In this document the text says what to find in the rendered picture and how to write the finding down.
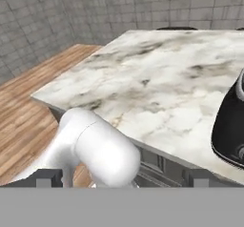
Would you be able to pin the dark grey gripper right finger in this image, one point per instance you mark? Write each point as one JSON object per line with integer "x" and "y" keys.
{"x": 197, "y": 174}

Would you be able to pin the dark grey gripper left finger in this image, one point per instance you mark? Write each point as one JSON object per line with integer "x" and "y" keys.
{"x": 47, "y": 174}

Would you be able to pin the black rounded appliance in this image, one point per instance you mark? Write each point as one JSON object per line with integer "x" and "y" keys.
{"x": 229, "y": 132}

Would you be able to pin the white rounded cylinder object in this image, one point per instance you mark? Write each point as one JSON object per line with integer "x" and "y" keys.
{"x": 101, "y": 148}

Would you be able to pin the black stool seat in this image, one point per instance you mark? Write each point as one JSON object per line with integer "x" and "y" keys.
{"x": 176, "y": 28}
{"x": 240, "y": 29}

